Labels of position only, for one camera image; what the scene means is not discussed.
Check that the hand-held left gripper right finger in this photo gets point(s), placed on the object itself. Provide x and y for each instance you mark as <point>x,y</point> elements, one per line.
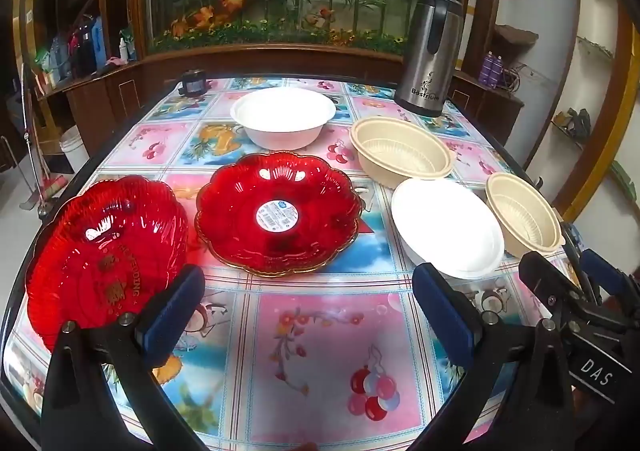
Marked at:
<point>442,316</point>

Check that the large white bowl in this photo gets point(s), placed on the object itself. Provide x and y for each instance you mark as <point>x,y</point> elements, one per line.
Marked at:
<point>280,131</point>

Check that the printed fruit tablecloth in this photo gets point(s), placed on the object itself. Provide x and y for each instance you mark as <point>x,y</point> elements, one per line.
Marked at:
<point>320,356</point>

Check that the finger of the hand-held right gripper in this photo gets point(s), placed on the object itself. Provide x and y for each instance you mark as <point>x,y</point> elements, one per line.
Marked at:
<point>545,276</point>
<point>602,268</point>

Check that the white bucket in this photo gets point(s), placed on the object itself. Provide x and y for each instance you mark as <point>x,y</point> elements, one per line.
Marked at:
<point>74,151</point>

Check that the large beige bowl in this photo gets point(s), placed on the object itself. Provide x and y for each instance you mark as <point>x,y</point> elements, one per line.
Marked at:
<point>380,166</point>

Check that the small beige bowl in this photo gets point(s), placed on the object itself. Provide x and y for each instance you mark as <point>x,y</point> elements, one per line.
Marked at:
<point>520,241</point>

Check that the pink cloth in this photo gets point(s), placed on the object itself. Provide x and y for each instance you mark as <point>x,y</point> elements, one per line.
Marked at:
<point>114,62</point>

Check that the green bottle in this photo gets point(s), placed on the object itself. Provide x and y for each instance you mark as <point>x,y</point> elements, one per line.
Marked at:
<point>131,46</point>

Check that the clear water bottle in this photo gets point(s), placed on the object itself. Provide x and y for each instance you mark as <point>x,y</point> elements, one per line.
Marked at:
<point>60,61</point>

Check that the red plate with white sticker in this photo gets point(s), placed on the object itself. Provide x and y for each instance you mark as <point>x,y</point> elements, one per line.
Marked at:
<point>235,226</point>

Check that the small white bowl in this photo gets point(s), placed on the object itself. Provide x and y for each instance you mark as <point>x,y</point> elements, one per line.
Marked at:
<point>440,226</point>

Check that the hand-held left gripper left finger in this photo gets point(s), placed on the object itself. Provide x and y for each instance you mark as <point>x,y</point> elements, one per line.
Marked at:
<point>170,316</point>

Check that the black bottle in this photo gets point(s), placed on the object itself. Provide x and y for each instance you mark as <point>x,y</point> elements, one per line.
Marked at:
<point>82,53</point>

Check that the purple bottle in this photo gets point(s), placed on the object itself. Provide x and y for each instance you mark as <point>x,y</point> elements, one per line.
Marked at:
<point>498,73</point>
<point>485,71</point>

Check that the steel thermos jug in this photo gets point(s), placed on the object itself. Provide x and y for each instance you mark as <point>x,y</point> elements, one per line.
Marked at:
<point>430,56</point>

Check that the black power adapter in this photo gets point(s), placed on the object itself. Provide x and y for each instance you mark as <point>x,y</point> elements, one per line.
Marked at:
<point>194,83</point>

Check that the wooden cabinet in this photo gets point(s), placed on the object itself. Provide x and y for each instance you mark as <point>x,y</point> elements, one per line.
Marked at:
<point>120,96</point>

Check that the dark shoes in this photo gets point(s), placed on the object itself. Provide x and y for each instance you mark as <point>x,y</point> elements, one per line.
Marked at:
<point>575,123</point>

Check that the blue bottle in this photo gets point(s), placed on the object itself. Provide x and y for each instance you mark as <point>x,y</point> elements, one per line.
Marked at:
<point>98,43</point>

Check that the red plate with gold print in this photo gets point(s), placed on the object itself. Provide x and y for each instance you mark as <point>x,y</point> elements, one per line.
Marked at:
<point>100,256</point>

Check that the white spray bottle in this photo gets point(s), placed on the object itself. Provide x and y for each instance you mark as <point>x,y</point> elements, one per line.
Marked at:
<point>123,48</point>

